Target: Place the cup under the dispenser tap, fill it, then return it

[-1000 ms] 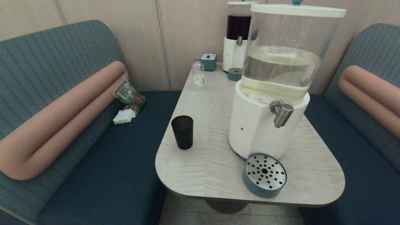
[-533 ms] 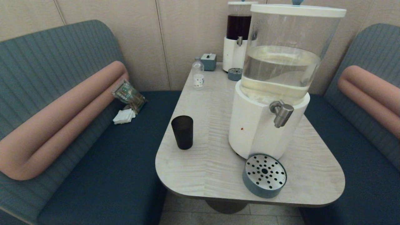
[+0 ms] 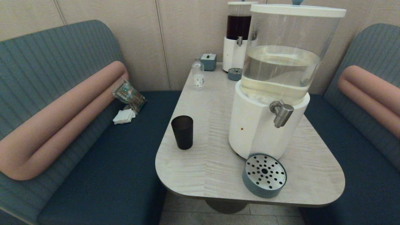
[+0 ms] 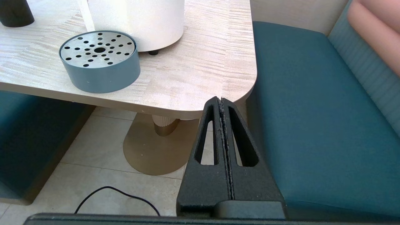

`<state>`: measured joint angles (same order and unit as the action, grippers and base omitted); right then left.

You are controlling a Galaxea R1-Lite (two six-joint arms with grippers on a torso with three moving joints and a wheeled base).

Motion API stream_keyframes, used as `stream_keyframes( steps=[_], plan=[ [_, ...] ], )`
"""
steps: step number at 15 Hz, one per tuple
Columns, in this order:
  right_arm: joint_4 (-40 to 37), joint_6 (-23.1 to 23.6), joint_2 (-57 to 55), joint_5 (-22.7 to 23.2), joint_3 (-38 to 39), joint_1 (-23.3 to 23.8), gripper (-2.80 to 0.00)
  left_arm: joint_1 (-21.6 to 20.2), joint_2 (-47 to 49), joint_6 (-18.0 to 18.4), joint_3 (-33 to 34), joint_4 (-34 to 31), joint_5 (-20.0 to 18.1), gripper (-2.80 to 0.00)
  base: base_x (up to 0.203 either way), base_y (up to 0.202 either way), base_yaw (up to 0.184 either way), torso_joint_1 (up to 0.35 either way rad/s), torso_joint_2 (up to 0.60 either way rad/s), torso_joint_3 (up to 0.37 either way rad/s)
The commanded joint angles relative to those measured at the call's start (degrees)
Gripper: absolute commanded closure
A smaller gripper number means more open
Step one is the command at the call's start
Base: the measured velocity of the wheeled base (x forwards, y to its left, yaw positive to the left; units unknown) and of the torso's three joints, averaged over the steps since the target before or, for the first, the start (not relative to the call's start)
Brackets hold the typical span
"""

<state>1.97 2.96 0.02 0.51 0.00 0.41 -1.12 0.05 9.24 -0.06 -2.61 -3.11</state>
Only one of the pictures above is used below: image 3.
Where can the small dispenser with dark drink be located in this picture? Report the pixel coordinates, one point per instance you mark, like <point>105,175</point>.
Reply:
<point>232,53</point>

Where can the pink bolster cushion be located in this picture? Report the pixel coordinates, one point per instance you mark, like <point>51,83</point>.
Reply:
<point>62,115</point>
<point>372,91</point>

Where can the dark brown plastic cup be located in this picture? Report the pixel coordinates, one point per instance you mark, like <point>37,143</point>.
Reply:
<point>182,134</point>

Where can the large blue perforated drip tray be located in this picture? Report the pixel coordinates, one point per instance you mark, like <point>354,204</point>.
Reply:
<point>264,172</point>

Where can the white paper napkins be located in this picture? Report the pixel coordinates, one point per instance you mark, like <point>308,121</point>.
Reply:
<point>123,117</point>

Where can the small metal dispenser tap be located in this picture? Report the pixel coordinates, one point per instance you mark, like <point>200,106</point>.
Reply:
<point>239,41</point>

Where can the blue-grey tissue box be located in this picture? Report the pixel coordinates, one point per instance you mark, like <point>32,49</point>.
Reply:
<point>208,62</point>

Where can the clear snack packet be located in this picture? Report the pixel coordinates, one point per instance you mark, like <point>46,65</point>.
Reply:
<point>128,96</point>

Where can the small blue drip tray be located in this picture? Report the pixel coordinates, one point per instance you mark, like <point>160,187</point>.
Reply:
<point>235,75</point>

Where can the metal water dispenser tap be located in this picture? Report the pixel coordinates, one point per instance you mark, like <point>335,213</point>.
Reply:
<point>282,114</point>

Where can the white water dispenser lid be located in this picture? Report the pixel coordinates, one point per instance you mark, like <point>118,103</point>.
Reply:
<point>297,10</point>

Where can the clear water dispenser white base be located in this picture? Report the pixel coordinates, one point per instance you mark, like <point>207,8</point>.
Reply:
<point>256,125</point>

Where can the teal bench sofa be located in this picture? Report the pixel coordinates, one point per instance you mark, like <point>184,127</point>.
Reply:
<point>47,62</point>
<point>359,187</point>

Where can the clear plastic bottle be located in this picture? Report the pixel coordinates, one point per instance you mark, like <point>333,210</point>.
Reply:
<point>198,76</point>

